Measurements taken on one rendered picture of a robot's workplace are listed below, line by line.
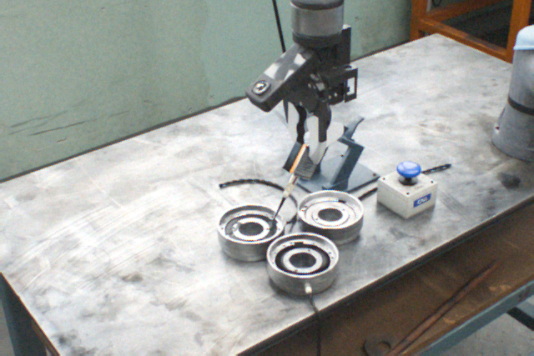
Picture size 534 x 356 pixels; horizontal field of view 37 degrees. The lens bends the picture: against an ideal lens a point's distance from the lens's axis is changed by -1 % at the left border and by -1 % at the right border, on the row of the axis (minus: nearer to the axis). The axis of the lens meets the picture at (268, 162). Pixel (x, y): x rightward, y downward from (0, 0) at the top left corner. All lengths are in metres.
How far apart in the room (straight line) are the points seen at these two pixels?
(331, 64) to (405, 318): 0.55
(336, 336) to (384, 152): 0.35
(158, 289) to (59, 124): 1.72
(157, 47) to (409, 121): 1.48
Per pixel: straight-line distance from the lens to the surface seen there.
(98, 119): 2.92
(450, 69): 1.86
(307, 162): 1.24
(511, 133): 1.54
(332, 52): 1.19
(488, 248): 1.72
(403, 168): 1.33
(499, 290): 1.62
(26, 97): 2.78
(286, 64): 1.16
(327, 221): 1.32
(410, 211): 1.33
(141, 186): 1.43
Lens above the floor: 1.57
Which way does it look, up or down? 32 degrees down
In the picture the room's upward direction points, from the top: 1 degrees counter-clockwise
